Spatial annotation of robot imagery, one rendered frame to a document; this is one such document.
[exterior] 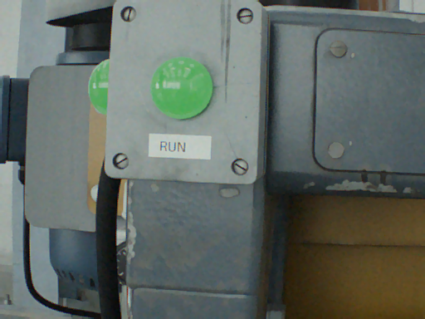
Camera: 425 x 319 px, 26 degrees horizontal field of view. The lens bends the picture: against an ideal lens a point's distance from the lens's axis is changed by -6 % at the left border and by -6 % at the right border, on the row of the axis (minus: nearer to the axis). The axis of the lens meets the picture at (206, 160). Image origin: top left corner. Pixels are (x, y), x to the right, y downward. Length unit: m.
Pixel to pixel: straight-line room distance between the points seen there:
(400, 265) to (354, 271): 0.04
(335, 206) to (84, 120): 0.29
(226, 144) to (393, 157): 0.10
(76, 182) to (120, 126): 0.46
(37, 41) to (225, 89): 5.09
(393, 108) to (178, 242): 0.14
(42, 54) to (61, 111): 4.59
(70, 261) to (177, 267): 0.47
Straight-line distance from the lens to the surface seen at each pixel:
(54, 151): 0.93
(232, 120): 0.46
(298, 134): 0.51
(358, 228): 0.75
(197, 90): 0.45
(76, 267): 0.97
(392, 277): 0.81
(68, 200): 0.93
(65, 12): 0.95
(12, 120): 0.95
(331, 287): 0.81
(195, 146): 0.46
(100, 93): 0.48
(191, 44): 0.46
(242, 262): 0.51
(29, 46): 5.55
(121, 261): 0.72
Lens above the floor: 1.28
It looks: 3 degrees down
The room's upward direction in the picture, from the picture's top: 2 degrees clockwise
